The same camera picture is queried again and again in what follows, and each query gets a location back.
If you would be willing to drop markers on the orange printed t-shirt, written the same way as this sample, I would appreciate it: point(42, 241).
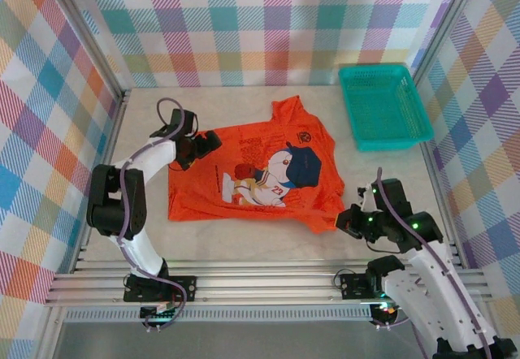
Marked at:
point(252, 152)

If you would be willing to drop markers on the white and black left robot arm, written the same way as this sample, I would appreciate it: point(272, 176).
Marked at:
point(109, 208)

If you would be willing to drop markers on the black controller board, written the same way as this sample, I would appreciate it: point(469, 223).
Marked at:
point(156, 314)
point(386, 313)

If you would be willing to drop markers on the teal plastic basket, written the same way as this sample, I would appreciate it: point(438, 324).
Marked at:
point(382, 107)

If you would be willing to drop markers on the pastel checked backdrop cloth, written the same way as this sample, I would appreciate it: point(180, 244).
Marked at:
point(487, 91)
point(40, 111)
point(243, 22)

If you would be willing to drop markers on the aluminium side rail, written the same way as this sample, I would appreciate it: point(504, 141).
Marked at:
point(443, 196)
point(114, 131)

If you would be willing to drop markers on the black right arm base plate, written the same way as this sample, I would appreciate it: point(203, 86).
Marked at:
point(353, 286)

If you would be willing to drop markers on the aluminium frame beam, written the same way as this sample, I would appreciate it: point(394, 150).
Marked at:
point(264, 282)

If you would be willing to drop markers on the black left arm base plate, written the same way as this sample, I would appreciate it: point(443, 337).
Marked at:
point(183, 288)

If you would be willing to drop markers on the aluminium frame post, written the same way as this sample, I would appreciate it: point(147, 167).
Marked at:
point(89, 30)
point(445, 22)

